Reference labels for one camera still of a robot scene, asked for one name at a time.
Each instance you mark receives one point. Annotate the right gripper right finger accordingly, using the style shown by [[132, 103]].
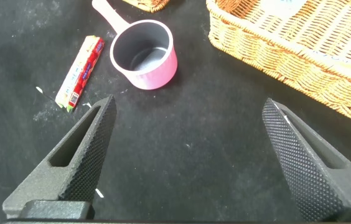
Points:
[[306, 168]]

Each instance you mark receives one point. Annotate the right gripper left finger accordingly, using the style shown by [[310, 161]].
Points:
[[82, 161]]

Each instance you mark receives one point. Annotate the red Hi-Chew candy stick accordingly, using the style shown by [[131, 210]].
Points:
[[80, 71]]

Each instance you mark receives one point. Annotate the pink saucepan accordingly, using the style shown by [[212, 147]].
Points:
[[153, 77]]

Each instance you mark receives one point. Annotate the black table cloth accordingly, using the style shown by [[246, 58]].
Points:
[[178, 155]]

